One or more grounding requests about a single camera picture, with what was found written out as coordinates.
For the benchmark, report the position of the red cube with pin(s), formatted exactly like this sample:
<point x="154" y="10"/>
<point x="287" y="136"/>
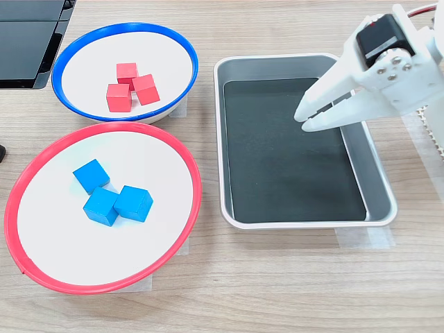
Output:
<point x="118" y="98"/>
<point x="147" y="91"/>
<point x="126" y="71"/>

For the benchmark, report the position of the blue cube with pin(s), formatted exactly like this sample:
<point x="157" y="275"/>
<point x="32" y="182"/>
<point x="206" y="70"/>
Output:
<point x="133" y="204"/>
<point x="91" y="175"/>
<point x="100" y="207"/>

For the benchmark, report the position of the steel tray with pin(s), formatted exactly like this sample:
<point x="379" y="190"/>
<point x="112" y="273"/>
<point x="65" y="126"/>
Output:
<point x="277" y="66"/>

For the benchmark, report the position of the clear tape strip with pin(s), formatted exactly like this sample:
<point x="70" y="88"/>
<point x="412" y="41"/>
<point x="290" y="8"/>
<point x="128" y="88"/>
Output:
<point x="421" y="166"/>
<point x="354" y="239"/>
<point x="180" y="109"/>
<point x="144" y="284"/>

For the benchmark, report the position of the black tray mat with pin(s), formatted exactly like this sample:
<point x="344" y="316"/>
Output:
<point x="277" y="166"/>

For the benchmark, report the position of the blue-rimmed white plate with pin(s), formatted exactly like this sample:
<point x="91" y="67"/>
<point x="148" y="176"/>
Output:
<point x="86" y="62"/>

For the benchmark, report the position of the red-rimmed white plate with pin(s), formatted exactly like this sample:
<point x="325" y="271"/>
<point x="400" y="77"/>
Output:
<point x="104" y="253"/>

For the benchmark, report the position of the black electronic device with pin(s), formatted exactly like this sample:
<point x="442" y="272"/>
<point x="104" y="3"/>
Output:
<point x="21" y="45"/>

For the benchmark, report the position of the small black object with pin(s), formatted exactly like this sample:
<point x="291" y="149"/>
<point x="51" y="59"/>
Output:
<point x="2" y="154"/>

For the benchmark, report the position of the pale perforated base plate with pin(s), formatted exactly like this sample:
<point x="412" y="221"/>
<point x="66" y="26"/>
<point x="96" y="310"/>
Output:
<point x="427" y="123"/>

